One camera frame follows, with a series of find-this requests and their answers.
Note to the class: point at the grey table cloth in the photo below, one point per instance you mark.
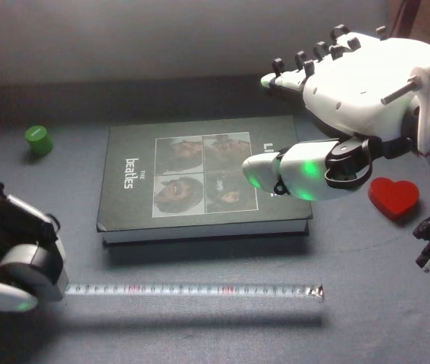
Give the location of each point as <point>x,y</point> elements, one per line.
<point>199,341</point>

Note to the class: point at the green cylinder block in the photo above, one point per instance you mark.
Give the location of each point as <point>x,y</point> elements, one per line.
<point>39,140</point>

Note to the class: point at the black Beatles hardcover book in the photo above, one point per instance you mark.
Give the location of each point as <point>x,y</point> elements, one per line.
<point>131,212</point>

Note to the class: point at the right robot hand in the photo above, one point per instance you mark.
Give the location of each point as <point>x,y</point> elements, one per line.
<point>358,87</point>

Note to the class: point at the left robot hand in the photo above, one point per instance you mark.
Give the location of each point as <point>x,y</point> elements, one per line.
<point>21,220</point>

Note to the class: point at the grey tape measure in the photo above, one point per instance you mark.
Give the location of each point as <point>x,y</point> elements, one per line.
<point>199,290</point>

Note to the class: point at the red heart block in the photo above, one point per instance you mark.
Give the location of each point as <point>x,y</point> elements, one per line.
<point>393,197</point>

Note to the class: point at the dark brown furniture leg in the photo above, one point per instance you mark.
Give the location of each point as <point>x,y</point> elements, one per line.
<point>406,15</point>

